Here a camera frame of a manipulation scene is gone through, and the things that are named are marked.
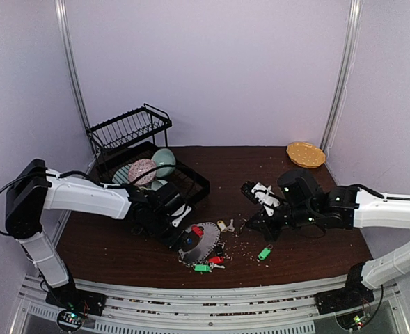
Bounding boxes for large metal oval keyring plate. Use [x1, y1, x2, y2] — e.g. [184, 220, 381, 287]
[178, 222, 221, 264]

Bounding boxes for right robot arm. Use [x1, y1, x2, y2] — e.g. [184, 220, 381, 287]
[241, 168, 410, 308]

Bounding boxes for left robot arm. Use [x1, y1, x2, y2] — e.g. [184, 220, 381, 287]
[0, 159, 191, 309]

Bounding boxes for red tag with keys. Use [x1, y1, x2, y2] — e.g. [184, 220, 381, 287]
[191, 225, 204, 237]

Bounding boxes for small silver key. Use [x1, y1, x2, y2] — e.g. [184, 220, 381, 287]
[226, 219, 235, 232]

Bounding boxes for white blue striped bowl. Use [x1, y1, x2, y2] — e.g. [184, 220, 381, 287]
[150, 180, 168, 191]

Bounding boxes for green key tag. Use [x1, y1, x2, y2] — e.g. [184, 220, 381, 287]
[193, 264, 212, 273]
[257, 245, 273, 261]

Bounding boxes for yellow key tag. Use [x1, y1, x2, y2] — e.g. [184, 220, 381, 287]
[216, 220, 227, 232]

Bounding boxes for black key fob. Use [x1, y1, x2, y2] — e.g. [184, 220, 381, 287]
[214, 244, 224, 257]

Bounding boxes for pink patterned bowl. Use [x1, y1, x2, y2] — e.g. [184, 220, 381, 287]
[128, 159, 157, 186]

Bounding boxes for light green bowl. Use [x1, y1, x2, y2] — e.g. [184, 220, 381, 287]
[151, 148, 176, 179]

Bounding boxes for red key tag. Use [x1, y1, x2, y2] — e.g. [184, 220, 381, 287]
[208, 256, 224, 264]

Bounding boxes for blue lined bowl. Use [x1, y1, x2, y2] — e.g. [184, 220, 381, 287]
[112, 164, 131, 184]

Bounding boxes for yellow dotted plate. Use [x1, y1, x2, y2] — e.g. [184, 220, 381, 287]
[286, 142, 326, 169]

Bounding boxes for black wire dish rack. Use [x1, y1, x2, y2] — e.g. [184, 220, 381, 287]
[86, 104, 210, 205]

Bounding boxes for metal base rail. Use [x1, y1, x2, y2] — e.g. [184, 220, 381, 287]
[6, 275, 410, 333]

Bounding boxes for right aluminium frame post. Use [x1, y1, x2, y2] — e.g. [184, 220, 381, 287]
[320, 0, 363, 154]

